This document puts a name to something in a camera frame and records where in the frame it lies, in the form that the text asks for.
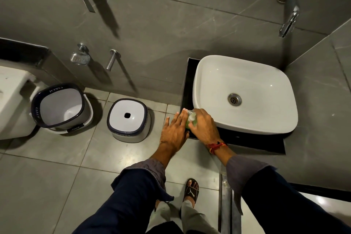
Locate person's left hand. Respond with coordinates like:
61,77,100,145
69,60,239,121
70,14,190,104
160,108,190,153

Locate person's right hand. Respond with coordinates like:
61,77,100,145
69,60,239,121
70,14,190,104
188,108,221,147

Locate green soap dispenser bottle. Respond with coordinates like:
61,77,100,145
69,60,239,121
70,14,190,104
185,110,198,131

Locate person's left forearm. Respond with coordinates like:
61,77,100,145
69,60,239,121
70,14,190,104
72,143,176,234

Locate person's right forearm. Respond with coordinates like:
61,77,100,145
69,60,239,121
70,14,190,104
214,146,351,234

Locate red wrist thread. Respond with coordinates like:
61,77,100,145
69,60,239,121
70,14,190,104
207,141,228,155

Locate chrome sink drain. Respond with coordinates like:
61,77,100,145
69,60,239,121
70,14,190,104
228,93,242,107

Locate white stool with navy rim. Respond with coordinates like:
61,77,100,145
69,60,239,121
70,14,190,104
106,98,152,144

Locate black stone counter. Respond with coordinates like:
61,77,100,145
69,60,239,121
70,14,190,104
180,57,287,155

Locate white ceramic sink basin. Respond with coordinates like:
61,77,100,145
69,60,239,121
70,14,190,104
192,55,299,135

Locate black sandal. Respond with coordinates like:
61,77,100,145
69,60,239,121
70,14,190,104
182,178,200,209

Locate metal door track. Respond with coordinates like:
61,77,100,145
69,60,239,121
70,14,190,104
218,165,242,234

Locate person's grey trouser legs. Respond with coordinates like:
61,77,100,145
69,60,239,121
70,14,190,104
146,200,220,234

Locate white bucket with navy rim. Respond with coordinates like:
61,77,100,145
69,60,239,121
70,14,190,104
30,83,94,135

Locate white toilet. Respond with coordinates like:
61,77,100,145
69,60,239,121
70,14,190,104
0,65,48,141

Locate chrome wall tap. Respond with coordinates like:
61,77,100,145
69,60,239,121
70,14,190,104
106,49,122,72

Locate chrome wall spout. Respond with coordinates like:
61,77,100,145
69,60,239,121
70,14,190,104
276,0,305,38

